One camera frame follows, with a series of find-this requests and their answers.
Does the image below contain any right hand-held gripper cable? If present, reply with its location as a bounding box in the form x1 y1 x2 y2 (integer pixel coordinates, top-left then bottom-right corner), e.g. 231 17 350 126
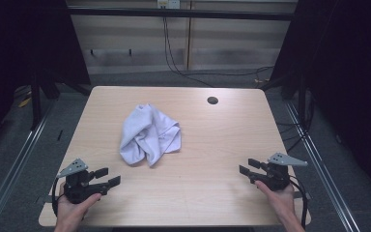
288 175 310 230

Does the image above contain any white wall socket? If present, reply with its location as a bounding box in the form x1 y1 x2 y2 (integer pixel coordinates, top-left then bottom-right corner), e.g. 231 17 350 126
156 0 182 10

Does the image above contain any black metal stand post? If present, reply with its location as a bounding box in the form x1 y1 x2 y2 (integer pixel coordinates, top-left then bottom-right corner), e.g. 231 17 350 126
29 73 43 131
297 75 307 125

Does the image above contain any black hanging wall cable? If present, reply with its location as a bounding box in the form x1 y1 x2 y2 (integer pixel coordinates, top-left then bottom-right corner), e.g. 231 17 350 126
162 15 215 88

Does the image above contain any aluminium floor rail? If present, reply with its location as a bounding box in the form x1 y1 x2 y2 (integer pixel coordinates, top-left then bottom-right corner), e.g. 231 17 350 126
0 96 58 232
283 100 363 232

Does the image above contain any black curtain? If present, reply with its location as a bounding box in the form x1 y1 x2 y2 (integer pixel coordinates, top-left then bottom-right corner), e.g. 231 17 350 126
260 0 371 202
0 0 92 159

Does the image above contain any black horizontal frame bar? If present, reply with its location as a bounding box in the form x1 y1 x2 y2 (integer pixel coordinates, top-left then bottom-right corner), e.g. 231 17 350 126
67 7 297 22

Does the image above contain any white printed towel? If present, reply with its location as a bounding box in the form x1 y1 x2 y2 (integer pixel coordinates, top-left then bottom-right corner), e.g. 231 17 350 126
119 102 183 167

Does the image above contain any person's left hand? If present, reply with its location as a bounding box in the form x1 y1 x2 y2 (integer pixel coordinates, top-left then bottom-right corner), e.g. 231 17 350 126
55 192 103 227

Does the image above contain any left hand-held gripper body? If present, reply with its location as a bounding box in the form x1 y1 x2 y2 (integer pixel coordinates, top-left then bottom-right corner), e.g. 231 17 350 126
56 158 97 205

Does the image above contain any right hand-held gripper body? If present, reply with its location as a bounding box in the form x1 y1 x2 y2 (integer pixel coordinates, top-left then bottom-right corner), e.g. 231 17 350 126
256 152 309 191

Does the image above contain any hand-held gripper cable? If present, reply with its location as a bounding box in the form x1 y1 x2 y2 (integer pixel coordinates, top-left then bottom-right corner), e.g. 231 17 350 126
50 177 67 218
288 175 310 230

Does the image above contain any person's right hand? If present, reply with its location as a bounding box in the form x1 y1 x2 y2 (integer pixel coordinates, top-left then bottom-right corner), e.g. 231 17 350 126
254 180 300 225

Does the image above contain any left hand-held gripper cable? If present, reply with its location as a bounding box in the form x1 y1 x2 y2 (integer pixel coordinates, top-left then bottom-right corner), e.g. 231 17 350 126
50 177 67 218

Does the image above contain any yellow floor item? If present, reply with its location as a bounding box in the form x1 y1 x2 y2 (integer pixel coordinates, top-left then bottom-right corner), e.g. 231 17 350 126
17 97 33 108

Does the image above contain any black floor cable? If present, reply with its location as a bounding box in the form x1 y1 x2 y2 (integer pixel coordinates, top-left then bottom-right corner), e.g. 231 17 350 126
180 65 275 78

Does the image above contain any bundle of black floor cables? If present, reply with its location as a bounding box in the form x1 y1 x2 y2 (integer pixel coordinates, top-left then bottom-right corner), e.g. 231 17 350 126
276 120 313 154

